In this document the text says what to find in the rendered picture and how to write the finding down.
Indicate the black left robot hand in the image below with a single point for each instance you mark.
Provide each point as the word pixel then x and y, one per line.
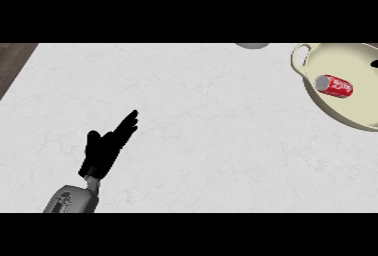
pixel 101 154

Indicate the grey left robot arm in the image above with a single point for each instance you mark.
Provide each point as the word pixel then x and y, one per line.
pixel 72 199

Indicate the red soda can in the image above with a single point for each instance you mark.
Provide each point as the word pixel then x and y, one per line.
pixel 336 86

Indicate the grey round object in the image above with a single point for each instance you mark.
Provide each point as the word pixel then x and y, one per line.
pixel 253 45

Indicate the small black object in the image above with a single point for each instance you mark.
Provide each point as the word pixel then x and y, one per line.
pixel 376 63

